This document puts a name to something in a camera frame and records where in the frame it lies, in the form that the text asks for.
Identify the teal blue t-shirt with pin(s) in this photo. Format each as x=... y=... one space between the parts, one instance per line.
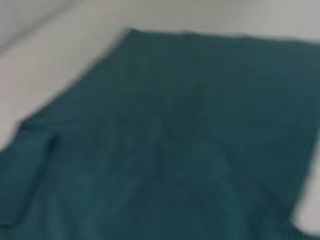
x=175 y=150

